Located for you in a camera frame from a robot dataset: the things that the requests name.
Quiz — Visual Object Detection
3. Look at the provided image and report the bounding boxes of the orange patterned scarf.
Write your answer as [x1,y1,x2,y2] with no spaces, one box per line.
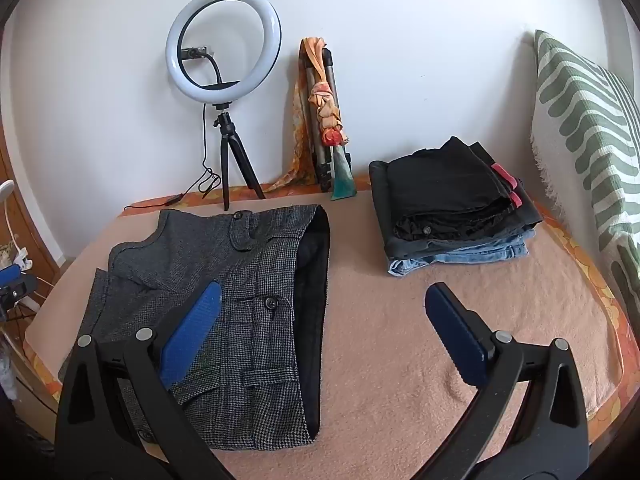
[264,36,351,195]

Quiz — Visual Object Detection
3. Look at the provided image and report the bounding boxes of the folded metal tripod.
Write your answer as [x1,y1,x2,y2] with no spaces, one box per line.
[300,45,351,193]

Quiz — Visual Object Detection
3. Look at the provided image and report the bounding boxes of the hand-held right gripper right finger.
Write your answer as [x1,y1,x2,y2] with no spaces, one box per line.
[415,282,592,480]

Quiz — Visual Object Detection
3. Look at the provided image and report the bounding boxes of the green striped white pillow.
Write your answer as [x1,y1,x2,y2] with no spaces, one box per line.
[530,30,640,261]

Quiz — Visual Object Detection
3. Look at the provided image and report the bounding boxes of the blue jeans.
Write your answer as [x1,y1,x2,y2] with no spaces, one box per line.
[389,232,530,277]

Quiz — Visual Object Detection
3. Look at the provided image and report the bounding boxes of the wooden door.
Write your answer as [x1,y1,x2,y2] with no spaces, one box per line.
[0,125,62,281]

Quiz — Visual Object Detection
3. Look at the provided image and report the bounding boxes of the grey tweed pants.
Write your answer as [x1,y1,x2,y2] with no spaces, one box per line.
[59,204,333,453]

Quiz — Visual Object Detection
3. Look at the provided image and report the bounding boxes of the orange floral bedsheet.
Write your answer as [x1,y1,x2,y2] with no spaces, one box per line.
[15,172,633,461]

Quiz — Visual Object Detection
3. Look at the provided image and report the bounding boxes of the ring light on black tripod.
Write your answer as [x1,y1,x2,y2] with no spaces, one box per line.
[165,0,282,212]

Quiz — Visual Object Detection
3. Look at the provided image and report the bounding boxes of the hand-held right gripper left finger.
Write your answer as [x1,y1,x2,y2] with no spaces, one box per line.
[54,281,236,480]

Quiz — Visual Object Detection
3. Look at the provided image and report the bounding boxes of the pale green striped pillow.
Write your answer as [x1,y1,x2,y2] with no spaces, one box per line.
[597,225,640,321]

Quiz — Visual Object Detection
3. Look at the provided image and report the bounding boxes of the white desk lamp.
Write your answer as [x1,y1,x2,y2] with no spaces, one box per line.
[0,179,34,271]

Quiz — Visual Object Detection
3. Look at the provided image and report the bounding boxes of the stack of folded dark clothes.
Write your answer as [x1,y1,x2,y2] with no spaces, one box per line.
[369,142,545,262]

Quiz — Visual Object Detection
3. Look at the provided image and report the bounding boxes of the black ring light cable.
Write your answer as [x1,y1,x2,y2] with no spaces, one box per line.
[124,104,222,212]

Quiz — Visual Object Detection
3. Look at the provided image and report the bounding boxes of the teal cloth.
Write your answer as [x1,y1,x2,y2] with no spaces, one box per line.
[330,147,358,202]

